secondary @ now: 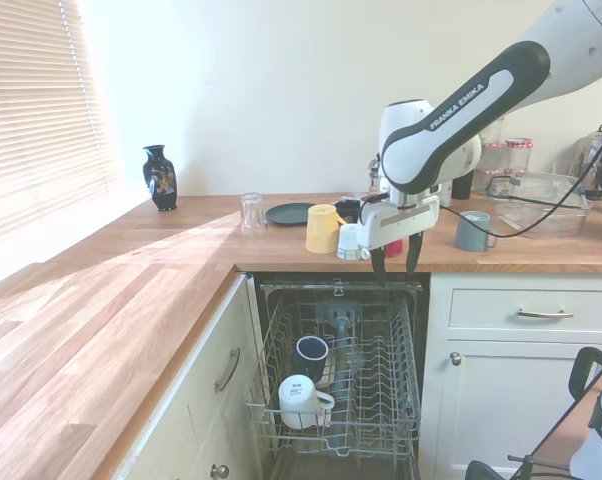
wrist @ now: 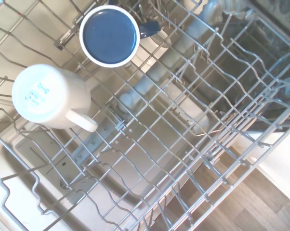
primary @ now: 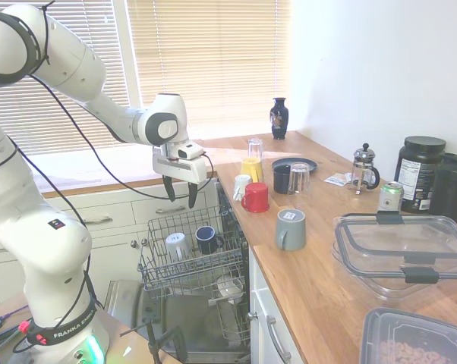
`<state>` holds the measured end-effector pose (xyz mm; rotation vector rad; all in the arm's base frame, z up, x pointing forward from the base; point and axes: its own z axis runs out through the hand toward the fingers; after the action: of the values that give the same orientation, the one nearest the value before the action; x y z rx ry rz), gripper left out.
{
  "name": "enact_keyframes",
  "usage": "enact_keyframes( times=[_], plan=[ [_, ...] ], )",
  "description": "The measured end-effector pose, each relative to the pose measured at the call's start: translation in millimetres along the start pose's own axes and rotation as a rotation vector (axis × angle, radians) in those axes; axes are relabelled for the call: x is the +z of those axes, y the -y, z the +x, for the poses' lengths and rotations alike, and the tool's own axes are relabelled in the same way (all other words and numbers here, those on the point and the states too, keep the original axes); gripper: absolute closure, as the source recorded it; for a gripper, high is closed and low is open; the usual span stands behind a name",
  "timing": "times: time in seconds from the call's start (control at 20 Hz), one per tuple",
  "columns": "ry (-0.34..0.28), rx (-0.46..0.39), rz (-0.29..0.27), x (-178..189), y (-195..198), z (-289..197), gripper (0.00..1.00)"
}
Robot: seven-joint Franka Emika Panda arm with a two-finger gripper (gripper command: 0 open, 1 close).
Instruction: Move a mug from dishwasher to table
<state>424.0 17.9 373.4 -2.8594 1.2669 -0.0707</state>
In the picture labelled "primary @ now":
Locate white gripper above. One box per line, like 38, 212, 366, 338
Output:
152, 145, 209, 209

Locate white mug with print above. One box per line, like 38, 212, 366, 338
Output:
165, 232, 192, 263

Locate navy blue mug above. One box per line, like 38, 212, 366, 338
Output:
194, 226, 226, 256

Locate small white mug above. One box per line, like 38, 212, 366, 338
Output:
233, 174, 253, 202

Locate yellow mug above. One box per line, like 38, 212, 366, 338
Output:
240, 156, 265, 184

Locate red mug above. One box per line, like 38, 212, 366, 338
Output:
241, 182, 271, 214

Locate black mug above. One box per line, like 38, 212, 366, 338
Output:
273, 165, 292, 193

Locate grey mug with sticker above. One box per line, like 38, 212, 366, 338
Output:
276, 209, 307, 252

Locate steel dishwasher door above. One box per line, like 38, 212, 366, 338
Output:
103, 279, 252, 364

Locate tall clear drinking glass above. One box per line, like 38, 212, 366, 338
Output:
247, 137, 264, 162

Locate white bowl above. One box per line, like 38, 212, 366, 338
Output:
216, 275, 245, 299

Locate wide clear glass tumbler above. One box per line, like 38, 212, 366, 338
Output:
288, 162, 314, 197

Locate dark blue painted vase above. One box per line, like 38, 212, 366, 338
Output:
269, 97, 289, 141

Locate dark round plate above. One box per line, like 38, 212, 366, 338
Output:
271, 156, 320, 176

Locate wide beige window blind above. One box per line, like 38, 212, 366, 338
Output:
126, 0, 292, 142

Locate chrome glass french press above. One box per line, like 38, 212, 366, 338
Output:
346, 143, 381, 196

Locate narrow beige window blind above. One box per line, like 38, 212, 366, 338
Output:
0, 0, 134, 156

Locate clear plastic storage container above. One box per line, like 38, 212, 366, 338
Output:
330, 227, 457, 303

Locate white green drink can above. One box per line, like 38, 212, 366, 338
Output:
377, 180, 405, 214

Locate clear lid grey rim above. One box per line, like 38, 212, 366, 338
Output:
333, 212, 457, 284

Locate black supplement tub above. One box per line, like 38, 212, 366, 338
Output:
394, 136, 447, 214

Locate black plastic jug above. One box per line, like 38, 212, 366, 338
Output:
428, 152, 457, 224

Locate grey lidded food container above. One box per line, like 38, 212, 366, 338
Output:
359, 306, 457, 364

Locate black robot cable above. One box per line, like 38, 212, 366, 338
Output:
8, 0, 216, 346

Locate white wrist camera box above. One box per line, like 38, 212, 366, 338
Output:
176, 142, 206, 161

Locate wire dishwasher rack with mugs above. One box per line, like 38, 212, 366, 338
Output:
137, 204, 249, 293

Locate wire dishwasher rack with bowl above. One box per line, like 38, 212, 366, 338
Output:
208, 265, 252, 349

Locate black camera stand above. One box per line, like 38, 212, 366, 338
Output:
118, 317, 190, 364

